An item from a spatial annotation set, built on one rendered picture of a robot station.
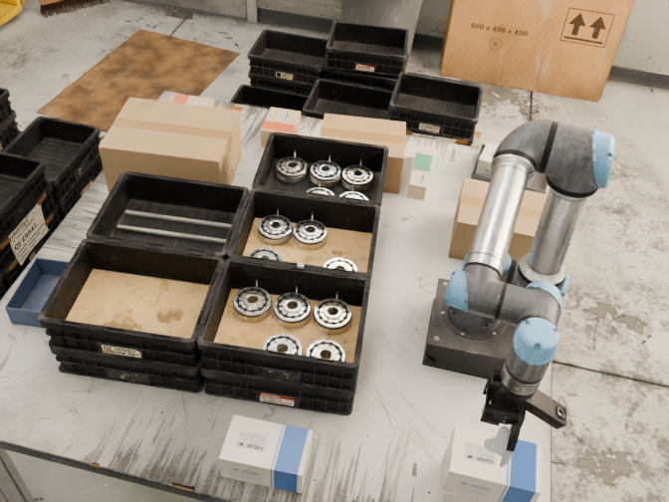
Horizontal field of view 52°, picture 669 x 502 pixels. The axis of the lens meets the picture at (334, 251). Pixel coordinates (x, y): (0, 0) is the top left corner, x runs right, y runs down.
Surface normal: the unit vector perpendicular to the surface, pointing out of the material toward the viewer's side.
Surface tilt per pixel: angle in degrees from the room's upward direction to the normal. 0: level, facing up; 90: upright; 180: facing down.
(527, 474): 0
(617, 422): 0
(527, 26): 77
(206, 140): 0
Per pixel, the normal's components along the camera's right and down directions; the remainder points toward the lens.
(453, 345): 0.02, -0.70
